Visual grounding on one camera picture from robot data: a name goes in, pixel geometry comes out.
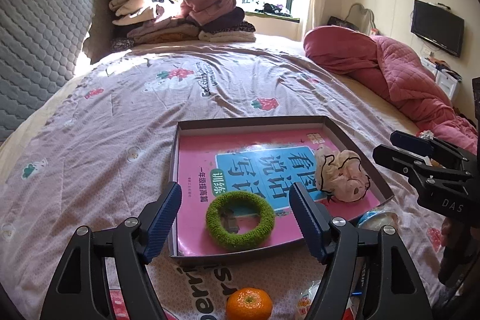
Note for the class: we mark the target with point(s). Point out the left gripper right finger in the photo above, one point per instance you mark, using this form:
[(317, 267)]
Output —
[(392, 287)]

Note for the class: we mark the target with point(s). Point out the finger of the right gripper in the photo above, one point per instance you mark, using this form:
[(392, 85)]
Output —
[(427, 149), (412, 169)]

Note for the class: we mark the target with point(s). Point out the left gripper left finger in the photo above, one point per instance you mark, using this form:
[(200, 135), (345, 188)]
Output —
[(79, 288)]

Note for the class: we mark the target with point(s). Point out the cream cloth pouch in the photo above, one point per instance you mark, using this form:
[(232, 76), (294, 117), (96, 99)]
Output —
[(340, 175)]

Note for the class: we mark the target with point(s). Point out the orange tangerine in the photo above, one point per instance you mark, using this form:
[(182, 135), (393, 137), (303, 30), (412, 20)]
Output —
[(249, 304)]

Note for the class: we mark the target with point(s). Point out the right hand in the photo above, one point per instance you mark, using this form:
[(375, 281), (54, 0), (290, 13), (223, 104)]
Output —
[(449, 233)]

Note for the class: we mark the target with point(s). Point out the small doll toy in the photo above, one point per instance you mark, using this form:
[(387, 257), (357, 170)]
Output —
[(425, 135)]

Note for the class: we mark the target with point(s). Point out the white drawer cabinet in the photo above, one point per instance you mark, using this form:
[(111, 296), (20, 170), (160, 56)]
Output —
[(448, 80)]

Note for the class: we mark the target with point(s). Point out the pink quilted blanket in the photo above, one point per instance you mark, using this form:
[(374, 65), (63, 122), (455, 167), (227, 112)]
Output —
[(393, 71)]

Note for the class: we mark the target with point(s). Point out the strawberry print bedspread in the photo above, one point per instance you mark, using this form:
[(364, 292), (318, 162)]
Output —
[(100, 150)]

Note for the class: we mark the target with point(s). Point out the white chair back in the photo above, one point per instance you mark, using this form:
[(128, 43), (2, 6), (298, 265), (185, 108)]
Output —
[(361, 17)]

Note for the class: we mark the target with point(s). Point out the pink and blue book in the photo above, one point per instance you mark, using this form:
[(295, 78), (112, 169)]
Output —
[(211, 162)]

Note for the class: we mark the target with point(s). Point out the grey shallow cardboard box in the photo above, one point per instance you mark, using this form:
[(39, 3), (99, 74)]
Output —
[(262, 124)]

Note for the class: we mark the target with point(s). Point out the clothes on window sill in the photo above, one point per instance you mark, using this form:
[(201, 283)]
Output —
[(272, 9)]

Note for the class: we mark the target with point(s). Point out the grey quilted headboard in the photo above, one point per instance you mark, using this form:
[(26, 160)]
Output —
[(44, 44)]

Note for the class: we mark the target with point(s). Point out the pile of folded clothes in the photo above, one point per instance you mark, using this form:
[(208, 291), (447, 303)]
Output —
[(145, 22)]

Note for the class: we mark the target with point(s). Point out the black wall television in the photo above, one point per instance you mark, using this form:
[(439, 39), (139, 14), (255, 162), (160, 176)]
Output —
[(438, 26)]

